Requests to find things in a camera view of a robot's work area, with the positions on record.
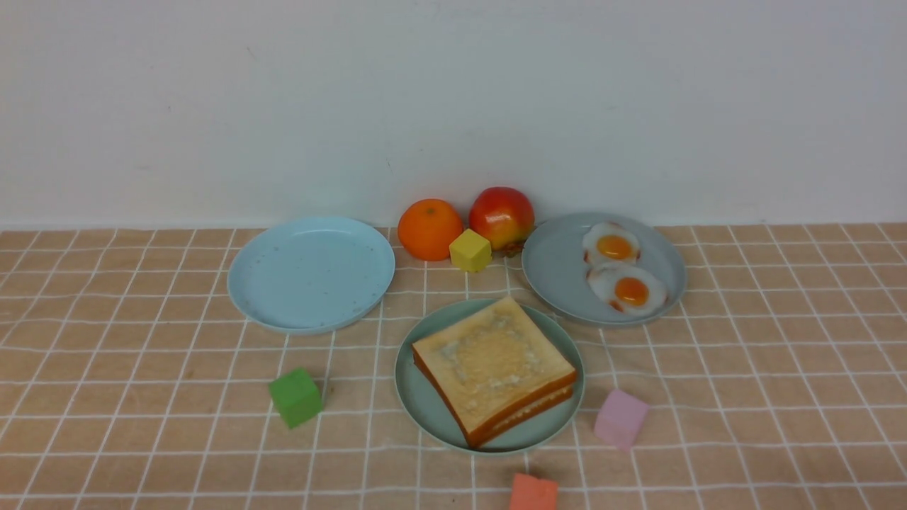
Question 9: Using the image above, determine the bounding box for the orange fruit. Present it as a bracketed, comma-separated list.
[396, 199, 466, 262]

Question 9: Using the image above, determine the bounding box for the toast slice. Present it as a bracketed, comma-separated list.
[464, 384, 582, 454]
[411, 297, 580, 438]

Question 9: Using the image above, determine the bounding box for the grey round plate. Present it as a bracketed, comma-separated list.
[522, 212, 689, 329]

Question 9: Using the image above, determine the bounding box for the beige checkered tablecloth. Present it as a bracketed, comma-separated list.
[1, 224, 906, 509]

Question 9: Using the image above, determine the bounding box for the pink foam cube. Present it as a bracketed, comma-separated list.
[594, 390, 649, 453]

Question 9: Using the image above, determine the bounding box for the green round plate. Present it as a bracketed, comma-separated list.
[395, 298, 585, 456]

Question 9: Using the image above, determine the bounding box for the green foam cube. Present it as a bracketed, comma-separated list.
[268, 368, 323, 429]

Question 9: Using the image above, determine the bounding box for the yellow foam cube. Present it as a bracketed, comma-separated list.
[449, 229, 492, 273]

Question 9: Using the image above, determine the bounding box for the fried egg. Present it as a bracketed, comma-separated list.
[581, 222, 641, 267]
[585, 263, 670, 317]

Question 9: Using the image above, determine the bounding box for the orange-red foam cube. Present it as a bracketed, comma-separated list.
[509, 472, 558, 510]

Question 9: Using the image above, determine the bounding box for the fried egg front right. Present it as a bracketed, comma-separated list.
[585, 263, 670, 317]

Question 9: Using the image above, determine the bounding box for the toast slice bottom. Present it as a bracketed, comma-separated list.
[464, 384, 582, 454]

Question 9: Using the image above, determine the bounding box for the light blue round plate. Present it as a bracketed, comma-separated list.
[227, 217, 396, 336]

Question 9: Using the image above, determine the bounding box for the toast slice top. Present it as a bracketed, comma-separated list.
[411, 297, 580, 438]

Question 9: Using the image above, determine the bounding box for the fried egg back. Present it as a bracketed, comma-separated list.
[581, 222, 641, 267]

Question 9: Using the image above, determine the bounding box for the red yellow apple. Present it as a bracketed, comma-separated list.
[468, 186, 536, 257]

